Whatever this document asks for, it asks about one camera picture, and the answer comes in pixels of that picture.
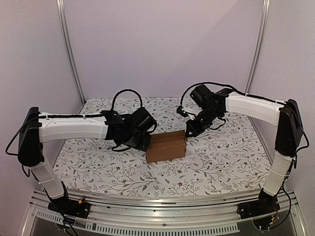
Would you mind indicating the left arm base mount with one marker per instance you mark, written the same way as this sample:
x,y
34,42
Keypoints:
x,y
66,206

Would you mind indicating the aluminium frame post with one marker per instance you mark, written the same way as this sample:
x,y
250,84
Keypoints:
x,y
259,44
69,51

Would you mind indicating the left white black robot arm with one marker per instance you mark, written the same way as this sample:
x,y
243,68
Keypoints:
x,y
131,130

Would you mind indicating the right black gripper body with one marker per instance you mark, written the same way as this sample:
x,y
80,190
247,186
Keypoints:
x,y
192,129

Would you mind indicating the aluminium front rail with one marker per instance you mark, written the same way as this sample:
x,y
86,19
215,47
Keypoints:
x,y
211,215

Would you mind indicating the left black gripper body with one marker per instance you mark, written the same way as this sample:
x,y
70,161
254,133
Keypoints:
x,y
134,141

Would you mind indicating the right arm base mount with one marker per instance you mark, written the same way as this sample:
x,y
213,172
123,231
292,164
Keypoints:
x,y
262,213

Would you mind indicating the floral patterned table mat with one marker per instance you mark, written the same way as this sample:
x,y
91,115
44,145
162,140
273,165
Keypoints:
x,y
228,158

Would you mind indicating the right aluminium frame post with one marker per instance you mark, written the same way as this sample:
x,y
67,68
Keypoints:
x,y
259,44

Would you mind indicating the left aluminium frame post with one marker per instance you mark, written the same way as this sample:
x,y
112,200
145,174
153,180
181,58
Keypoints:
x,y
69,51

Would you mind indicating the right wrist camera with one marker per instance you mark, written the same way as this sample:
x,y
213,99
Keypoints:
x,y
186,112

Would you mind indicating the brown cardboard box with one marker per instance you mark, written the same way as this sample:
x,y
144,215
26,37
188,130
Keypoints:
x,y
167,146

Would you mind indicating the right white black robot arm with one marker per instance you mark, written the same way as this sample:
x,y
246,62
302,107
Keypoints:
x,y
284,115

